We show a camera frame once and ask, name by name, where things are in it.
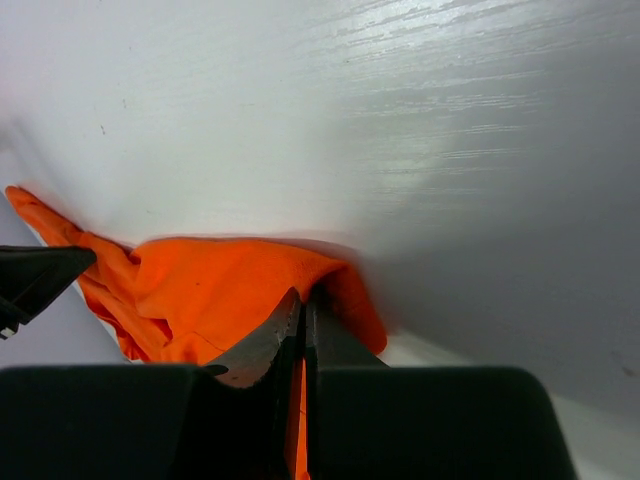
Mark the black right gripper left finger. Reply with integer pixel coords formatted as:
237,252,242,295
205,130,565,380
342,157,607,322
1,290,301,479

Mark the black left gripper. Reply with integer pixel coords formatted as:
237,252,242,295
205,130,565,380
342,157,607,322
0,246,97,340

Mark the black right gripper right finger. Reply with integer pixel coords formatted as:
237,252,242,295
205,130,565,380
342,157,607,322
305,288,577,479

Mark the orange t shirt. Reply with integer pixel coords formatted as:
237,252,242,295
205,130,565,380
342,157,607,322
6,187,387,479

